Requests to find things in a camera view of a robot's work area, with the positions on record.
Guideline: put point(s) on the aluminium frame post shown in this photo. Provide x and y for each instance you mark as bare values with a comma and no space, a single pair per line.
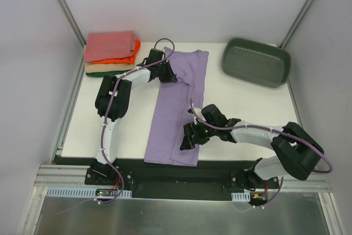
296,23
71,21

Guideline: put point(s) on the pink folded t-shirt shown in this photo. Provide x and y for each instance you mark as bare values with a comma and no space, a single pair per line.
101,45

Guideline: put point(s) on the white cable duct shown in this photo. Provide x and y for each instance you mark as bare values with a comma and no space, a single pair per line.
79,192
241,197

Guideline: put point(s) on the orange folded t-shirt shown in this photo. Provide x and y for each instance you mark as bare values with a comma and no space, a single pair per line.
114,59

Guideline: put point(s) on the grey plastic bin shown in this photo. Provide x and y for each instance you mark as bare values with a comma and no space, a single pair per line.
256,62

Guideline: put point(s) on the green folded t-shirt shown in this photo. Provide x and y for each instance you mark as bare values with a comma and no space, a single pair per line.
102,74

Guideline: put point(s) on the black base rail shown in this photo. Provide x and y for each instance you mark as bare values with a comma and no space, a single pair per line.
209,181

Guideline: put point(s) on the beige folded t-shirt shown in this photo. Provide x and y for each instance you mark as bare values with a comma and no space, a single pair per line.
99,68

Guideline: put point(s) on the right white cable duct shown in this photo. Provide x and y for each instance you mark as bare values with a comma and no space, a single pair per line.
241,197

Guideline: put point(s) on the right aluminium frame post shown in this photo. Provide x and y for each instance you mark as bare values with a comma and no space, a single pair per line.
296,23

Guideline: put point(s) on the left aluminium frame post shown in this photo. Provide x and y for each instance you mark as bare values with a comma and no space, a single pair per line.
71,21

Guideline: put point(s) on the left white cable duct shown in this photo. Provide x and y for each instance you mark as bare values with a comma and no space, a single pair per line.
79,192

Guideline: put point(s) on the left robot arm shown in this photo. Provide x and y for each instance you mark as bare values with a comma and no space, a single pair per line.
112,103

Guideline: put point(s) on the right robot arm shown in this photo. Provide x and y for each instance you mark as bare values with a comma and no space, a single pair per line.
296,153

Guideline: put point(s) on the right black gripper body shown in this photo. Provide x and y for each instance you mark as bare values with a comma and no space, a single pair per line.
192,136

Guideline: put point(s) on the purple t-shirt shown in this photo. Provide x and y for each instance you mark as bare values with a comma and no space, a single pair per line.
171,110

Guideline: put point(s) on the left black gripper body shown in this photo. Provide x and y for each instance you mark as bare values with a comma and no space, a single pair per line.
167,72

